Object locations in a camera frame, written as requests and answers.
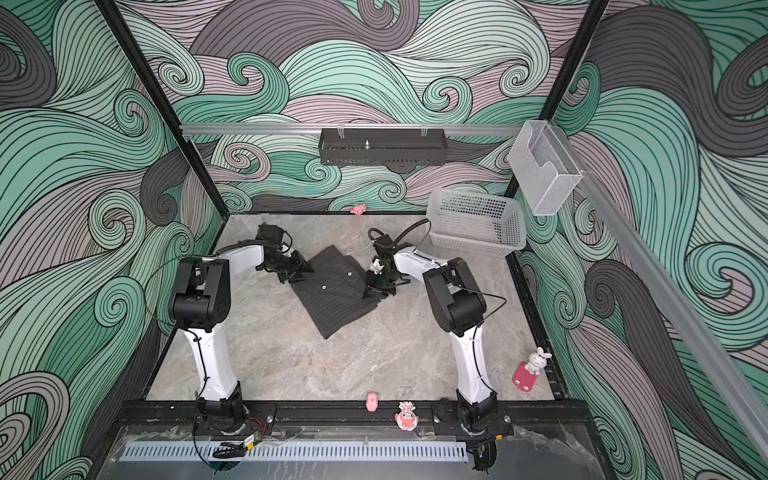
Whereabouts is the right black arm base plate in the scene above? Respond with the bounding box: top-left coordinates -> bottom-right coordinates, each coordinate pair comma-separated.
431,399 -> 514,439

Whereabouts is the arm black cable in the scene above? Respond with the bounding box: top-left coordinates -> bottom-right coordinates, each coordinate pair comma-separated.
365,218 -> 432,253
215,237 -> 295,259

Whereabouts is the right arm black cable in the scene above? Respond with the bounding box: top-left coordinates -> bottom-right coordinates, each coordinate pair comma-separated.
365,218 -> 432,253

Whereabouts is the aluminium rear rail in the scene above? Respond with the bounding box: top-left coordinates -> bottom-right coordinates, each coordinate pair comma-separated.
179,122 -> 523,137

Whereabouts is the small pink front toy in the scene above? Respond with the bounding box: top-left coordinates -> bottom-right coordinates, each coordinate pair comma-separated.
365,392 -> 379,412

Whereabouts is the aluminium rail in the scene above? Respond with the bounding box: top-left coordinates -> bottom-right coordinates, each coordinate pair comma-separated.
548,122 -> 768,463
179,122 -> 523,137

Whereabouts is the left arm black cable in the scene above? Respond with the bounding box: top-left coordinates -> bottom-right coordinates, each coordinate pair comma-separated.
215,237 -> 295,259

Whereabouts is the dark grey striped shirt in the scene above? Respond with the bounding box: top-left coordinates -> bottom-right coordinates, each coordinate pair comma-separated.
291,246 -> 380,339

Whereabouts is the black perforated wall shelf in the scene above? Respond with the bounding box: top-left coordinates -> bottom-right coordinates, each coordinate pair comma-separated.
318,129 -> 448,172

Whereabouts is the white bunny on pink stand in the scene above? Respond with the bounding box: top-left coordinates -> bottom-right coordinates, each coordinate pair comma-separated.
513,347 -> 552,392

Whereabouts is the pink white doll figure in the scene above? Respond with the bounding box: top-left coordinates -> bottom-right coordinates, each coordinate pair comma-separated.
394,401 -> 419,431

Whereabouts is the white plastic mesh basket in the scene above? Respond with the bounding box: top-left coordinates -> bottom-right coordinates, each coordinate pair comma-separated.
427,189 -> 527,258

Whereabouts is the clear plastic wall holder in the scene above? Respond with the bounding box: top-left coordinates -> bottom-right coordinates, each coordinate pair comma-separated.
508,120 -> 583,216

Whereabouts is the small pink pig toy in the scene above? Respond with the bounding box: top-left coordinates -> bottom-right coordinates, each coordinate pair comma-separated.
350,204 -> 367,216

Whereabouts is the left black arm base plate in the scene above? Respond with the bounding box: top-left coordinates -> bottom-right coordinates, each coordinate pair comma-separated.
194,400 -> 277,439

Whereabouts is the white slotted cable duct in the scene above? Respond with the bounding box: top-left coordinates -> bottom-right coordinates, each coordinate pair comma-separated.
117,440 -> 469,463

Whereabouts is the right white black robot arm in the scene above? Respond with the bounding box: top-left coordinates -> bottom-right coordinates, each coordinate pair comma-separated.
365,229 -> 498,431

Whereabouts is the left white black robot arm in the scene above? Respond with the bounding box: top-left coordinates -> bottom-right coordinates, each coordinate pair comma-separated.
168,223 -> 313,425

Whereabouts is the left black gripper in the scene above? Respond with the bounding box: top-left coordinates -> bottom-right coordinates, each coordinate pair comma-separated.
266,250 -> 313,284

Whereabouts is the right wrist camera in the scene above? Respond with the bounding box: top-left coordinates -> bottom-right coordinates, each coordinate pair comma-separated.
370,256 -> 385,275

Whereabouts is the aluminium right rail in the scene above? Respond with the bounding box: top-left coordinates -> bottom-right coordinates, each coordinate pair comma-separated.
548,122 -> 768,463

